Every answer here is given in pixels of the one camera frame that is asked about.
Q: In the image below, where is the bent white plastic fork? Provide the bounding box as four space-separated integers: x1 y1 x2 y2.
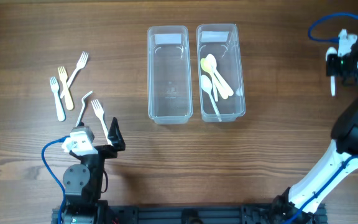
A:
76 90 93 127

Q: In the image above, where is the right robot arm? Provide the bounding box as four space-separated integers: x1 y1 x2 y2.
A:
268 29 358 223

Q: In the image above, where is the white fork top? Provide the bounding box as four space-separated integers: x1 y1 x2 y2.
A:
67 52 89 87

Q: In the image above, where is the left clear plastic container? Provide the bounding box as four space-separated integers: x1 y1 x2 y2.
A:
147 26 193 124

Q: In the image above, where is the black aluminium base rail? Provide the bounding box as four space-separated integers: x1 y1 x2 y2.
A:
61 203 328 224

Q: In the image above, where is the clear plastic container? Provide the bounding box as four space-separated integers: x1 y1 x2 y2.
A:
196 24 246 123
147 26 193 124

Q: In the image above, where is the white thick-handled spoon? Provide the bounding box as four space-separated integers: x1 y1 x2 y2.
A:
206 54 234 96

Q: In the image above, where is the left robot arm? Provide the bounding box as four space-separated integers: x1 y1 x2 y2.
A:
56 118 126 223

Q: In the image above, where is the blue cable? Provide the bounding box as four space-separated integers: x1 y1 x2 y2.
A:
286 12 358 224
40 135 71 224

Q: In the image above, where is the yellow plastic fork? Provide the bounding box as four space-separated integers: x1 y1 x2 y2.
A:
58 66 74 110

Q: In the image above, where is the right clear plastic container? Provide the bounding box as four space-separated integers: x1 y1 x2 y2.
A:
196 24 246 123

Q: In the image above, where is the white thin spoon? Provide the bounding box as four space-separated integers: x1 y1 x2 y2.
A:
201 75 222 122

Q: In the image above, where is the yellow plastic spoon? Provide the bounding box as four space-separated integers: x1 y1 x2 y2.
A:
200 58 229 101

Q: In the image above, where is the light blue plastic fork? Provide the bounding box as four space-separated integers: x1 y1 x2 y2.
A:
50 77 66 121

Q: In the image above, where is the right blue cable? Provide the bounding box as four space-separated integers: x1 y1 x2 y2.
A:
286 12 358 224

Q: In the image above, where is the white fork near gripper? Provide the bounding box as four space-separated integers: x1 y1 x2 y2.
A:
91 99 112 145

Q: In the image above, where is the left blue cable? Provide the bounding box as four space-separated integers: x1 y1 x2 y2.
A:
40 135 71 224

